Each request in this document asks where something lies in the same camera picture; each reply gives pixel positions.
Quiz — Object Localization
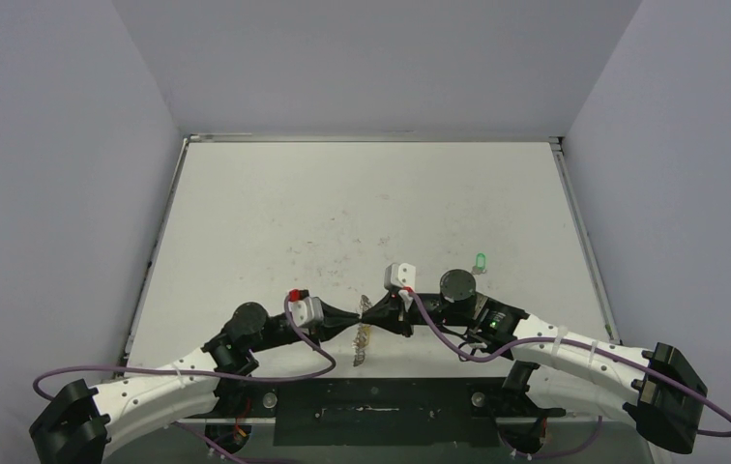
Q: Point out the metal disc with key rings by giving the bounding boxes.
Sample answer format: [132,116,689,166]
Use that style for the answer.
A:
[352,295,372,367]

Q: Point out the key with green tag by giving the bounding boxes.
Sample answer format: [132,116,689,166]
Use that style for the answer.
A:
[471,252,487,276]

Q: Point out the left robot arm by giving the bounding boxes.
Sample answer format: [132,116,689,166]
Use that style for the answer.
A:
[29,292,361,463]

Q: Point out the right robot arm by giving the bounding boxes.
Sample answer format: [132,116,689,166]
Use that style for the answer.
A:
[362,270,707,454]

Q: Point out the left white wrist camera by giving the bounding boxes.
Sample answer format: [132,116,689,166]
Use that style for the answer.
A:
[287,289,324,329]

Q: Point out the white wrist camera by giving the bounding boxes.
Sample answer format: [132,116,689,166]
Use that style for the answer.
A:
[287,289,324,329]
[384,263,417,291]

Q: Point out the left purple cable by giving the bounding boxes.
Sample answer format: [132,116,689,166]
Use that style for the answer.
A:
[32,294,337,464]

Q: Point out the purple cable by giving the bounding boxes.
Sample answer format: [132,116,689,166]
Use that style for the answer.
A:
[32,294,337,464]
[406,291,731,461]

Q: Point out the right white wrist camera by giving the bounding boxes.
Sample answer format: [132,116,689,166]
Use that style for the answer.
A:
[384,263,417,291]

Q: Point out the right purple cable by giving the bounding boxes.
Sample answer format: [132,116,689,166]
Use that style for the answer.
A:
[406,291,731,461]

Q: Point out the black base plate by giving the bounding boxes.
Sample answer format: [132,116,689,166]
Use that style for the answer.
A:
[194,377,565,452]

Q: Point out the aluminium frame rail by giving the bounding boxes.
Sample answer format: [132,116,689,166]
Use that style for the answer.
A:
[88,377,666,425]

